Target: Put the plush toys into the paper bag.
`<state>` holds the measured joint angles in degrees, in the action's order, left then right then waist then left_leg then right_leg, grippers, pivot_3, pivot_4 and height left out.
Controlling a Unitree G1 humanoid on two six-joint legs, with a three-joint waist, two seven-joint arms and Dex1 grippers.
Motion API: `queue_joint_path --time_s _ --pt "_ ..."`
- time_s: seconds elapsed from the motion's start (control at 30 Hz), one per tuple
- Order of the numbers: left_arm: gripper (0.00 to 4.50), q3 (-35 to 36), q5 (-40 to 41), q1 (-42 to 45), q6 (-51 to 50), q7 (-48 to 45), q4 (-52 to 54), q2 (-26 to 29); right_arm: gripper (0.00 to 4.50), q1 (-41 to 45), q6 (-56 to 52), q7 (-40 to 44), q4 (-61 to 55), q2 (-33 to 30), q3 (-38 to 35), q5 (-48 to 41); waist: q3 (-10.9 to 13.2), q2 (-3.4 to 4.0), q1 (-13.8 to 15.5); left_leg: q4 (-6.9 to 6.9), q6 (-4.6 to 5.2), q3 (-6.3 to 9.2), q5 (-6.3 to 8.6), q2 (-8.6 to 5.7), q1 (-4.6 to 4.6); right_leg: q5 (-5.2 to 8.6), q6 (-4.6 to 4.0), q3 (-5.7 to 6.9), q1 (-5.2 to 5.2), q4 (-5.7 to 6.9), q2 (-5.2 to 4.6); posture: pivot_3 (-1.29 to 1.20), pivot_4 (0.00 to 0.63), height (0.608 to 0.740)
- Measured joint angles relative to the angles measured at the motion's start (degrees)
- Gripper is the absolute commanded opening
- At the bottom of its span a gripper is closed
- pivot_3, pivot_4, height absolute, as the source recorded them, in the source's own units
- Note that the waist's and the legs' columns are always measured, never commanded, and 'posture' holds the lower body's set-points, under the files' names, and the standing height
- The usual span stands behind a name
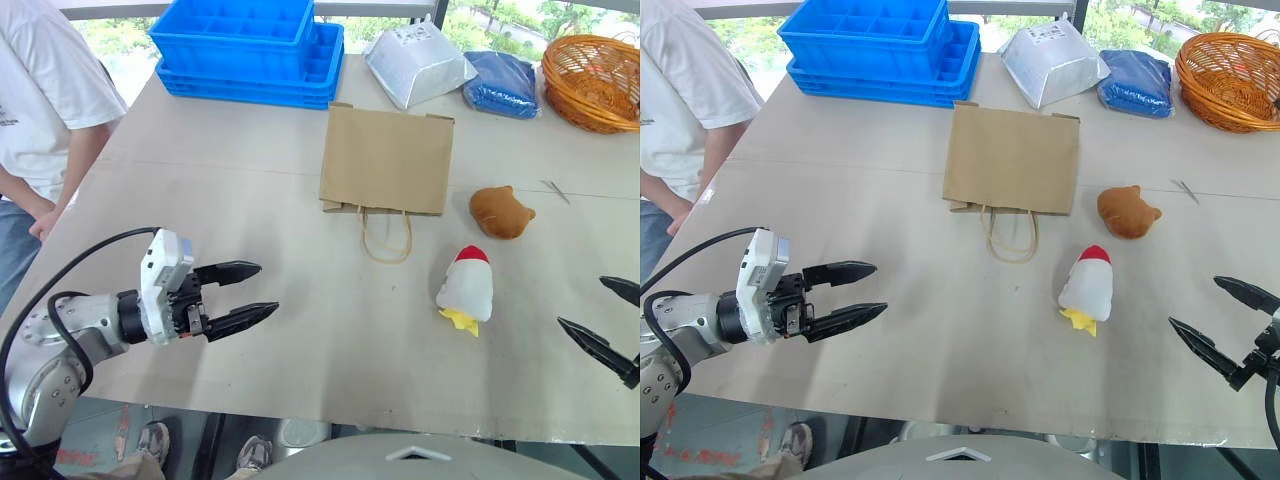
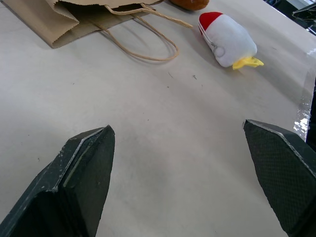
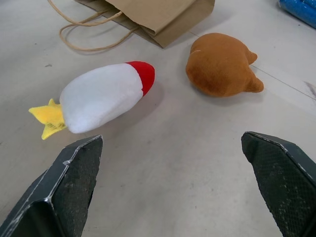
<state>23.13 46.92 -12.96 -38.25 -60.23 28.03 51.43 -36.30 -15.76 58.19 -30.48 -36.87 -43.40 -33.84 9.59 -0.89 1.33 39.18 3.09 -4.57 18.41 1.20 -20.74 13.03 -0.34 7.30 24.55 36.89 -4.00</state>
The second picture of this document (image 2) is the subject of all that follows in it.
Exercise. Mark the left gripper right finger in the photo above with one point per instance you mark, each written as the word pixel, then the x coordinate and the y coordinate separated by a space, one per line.
pixel 284 177

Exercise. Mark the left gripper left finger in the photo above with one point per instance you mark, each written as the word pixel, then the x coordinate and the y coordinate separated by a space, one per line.
pixel 74 187

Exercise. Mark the white and red rocket plush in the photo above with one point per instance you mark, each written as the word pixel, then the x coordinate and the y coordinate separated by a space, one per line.
pixel 229 37

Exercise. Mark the orange-brown plush toy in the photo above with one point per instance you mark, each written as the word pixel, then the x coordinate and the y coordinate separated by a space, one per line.
pixel 191 3

